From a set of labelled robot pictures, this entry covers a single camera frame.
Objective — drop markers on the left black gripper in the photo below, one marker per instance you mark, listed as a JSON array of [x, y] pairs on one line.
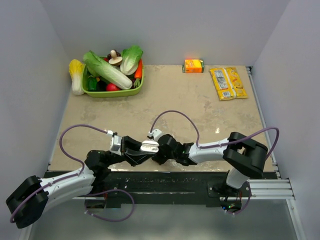
[[133, 154]]

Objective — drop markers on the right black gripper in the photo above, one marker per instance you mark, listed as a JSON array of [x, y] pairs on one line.
[[158, 159]]

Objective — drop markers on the white oval charging case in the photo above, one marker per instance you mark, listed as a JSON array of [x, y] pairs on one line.
[[149, 146]]

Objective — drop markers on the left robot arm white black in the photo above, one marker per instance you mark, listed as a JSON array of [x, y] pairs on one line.
[[36, 195]]

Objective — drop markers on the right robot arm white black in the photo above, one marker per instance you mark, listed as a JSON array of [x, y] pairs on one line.
[[246, 156]]

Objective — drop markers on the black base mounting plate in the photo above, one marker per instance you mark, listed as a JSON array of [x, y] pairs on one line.
[[169, 188]]

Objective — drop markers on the green plastic basket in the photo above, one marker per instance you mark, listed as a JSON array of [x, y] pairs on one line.
[[109, 94]]

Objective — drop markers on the red tomato toy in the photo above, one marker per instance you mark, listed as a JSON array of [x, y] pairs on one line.
[[112, 88]]

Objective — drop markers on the dark eggplant toy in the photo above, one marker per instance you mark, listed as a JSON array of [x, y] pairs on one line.
[[101, 86]]

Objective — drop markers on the orange carrot toy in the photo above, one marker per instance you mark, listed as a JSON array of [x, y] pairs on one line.
[[138, 74]]

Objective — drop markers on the green pepper toy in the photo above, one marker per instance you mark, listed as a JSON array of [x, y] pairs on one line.
[[92, 84]]

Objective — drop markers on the orange green small box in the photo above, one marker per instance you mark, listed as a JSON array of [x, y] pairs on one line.
[[193, 66]]

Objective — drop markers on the yellow snack package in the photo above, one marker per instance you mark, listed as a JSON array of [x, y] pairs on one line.
[[228, 84]]

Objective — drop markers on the beige mushroom toy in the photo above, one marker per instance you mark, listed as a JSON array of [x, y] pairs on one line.
[[115, 60]]

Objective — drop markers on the large napa cabbage toy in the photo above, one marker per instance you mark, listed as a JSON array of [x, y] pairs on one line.
[[100, 68]]

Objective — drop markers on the small green cabbage toy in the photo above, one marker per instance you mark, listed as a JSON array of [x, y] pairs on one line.
[[130, 59]]

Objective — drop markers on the yellow cabbage toy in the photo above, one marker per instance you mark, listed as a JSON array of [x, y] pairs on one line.
[[76, 69]]

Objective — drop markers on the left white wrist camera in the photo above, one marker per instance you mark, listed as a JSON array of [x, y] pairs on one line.
[[115, 143]]

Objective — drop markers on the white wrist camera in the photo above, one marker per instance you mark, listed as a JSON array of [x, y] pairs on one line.
[[115, 143], [155, 134]]

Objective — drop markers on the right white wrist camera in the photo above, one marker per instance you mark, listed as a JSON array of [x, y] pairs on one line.
[[155, 134]]

